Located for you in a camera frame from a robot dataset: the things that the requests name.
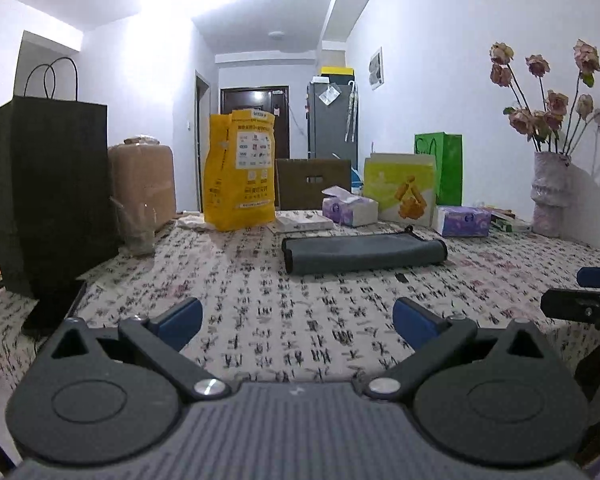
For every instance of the flat white box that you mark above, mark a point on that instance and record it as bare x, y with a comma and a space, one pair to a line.
302, 222

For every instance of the dried pink flowers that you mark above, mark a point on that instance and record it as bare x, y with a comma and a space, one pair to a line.
542, 115

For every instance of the flat green box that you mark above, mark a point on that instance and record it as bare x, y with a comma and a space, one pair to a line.
509, 222

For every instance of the printed tablecloth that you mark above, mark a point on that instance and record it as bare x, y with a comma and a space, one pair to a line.
290, 305

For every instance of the black paper bag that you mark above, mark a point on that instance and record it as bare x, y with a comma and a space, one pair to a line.
50, 185

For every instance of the yellow printed bag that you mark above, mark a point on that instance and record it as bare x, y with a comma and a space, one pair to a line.
240, 180

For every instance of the crumpled white cloth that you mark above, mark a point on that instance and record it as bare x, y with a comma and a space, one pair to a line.
192, 222

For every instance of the framed wall picture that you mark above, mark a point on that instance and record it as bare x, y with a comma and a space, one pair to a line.
376, 68

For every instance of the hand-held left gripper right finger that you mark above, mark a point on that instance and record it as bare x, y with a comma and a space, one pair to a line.
413, 324

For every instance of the clear plastic cup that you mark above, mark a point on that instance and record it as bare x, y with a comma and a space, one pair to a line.
136, 230

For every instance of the flat black case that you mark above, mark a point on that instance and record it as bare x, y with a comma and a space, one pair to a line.
51, 314

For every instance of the round ceiling lamp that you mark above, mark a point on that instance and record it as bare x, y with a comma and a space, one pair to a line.
276, 35

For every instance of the purple white tissue box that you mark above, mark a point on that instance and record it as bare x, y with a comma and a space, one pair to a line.
462, 221
352, 210

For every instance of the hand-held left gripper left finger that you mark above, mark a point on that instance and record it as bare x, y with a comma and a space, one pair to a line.
180, 324

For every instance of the brown wrapped parcel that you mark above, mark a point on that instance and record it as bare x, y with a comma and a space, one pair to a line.
145, 180

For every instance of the green paper bag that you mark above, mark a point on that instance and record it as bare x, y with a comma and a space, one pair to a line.
447, 170

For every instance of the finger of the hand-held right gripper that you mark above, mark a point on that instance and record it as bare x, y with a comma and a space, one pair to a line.
599, 278
580, 307

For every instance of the grey towel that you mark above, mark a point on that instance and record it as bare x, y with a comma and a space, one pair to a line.
361, 255

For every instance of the folded white umbrella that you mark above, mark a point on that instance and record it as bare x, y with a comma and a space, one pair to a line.
351, 110

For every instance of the paper note on refrigerator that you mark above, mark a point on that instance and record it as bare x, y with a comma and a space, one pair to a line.
329, 95

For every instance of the yellow green gift box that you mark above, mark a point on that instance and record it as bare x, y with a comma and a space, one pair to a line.
400, 187

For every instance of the dark wooden door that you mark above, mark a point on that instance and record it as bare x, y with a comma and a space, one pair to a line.
252, 100

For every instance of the brown cardboard box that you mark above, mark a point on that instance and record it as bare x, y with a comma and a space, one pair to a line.
300, 190

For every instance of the white textured vase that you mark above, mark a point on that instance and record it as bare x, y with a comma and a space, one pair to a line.
550, 195

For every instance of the grey refrigerator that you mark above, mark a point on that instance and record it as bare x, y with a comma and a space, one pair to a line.
330, 125

